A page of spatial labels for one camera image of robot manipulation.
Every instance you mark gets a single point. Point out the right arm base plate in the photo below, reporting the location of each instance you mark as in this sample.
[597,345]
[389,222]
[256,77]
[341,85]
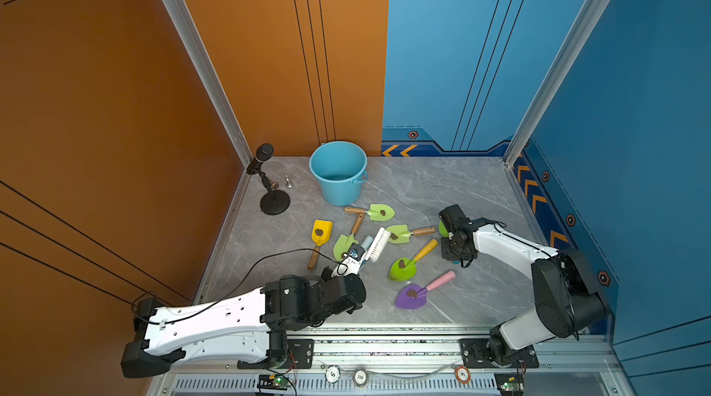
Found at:
[491,353]

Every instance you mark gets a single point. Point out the lime trowel yellow handle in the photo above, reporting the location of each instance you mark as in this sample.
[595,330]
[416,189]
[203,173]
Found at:
[405,269]

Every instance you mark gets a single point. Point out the green trowel wooden handle centre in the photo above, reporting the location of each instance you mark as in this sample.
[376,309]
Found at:
[401,234]

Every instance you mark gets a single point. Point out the green trowel wooden handle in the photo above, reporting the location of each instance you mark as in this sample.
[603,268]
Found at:
[344,242]
[401,234]

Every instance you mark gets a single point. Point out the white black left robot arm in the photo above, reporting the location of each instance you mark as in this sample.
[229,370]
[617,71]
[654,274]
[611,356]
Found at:
[250,328]

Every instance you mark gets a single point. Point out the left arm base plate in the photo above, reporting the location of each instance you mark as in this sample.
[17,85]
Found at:
[297,354]

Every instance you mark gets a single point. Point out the yellow trowel wooden handle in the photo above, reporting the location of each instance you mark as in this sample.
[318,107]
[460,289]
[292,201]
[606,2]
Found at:
[321,234]

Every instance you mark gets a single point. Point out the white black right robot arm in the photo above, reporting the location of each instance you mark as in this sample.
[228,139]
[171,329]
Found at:
[567,296]

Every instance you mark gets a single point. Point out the green trowel wooden handle left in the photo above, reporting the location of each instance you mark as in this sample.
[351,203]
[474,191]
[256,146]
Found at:
[344,242]

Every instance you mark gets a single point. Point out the green trowel yellow blue handle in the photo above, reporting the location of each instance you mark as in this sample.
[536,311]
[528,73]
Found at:
[443,231]

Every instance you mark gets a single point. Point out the green trowel brown handle upper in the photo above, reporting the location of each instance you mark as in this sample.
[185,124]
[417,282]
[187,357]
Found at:
[376,212]

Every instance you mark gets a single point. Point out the black microphone on stand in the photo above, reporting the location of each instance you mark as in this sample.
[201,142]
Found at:
[274,201]

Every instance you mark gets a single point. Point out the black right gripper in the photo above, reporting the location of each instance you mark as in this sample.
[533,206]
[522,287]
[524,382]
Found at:
[446,255]

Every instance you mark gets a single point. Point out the purple trowel pink handle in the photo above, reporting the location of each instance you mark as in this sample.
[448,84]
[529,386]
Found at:
[414,297]

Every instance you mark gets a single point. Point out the white cleaning brush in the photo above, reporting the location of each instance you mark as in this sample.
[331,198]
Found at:
[372,252]

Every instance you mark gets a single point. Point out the light blue plastic bucket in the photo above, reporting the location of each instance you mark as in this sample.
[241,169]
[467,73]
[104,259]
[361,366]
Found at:
[341,169]

